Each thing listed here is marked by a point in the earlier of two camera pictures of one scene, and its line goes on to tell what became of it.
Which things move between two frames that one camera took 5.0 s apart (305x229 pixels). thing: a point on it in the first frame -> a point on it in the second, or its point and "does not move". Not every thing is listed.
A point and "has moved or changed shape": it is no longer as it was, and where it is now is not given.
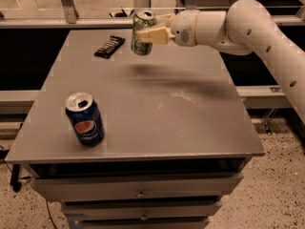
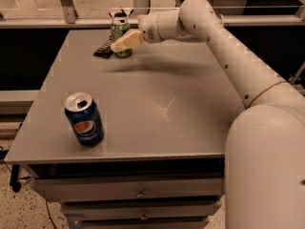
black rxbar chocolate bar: (111, 47) does not move
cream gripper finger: (157, 35) -> (130, 40)
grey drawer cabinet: (177, 134) does not move
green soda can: (143, 19) has moved or changed shape
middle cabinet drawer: (140, 210) does not move
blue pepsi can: (86, 118) does not move
